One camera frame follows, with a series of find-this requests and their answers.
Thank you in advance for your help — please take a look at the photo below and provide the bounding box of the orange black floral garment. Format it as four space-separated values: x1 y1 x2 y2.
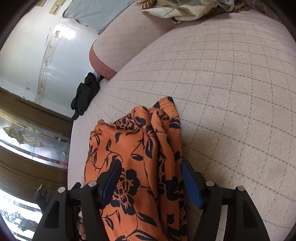
84 97 188 240

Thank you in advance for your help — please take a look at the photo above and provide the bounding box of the pink quilted bolster pillow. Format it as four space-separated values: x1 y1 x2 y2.
89 3 176 80

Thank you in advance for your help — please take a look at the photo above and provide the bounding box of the brown wooden glass door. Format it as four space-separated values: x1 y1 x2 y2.
1 89 72 240

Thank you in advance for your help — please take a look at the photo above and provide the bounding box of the cream floral patterned cloth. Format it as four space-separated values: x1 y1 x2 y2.
136 0 249 24

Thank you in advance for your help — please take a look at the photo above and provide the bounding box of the person's left hand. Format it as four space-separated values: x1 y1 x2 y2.
78 216 87 240

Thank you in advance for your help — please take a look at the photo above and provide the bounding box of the grey blue pillow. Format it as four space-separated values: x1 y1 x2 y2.
63 0 134 34

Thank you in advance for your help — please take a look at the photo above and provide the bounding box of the pink quilted bed cover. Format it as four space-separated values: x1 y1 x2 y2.
68 10 295 240

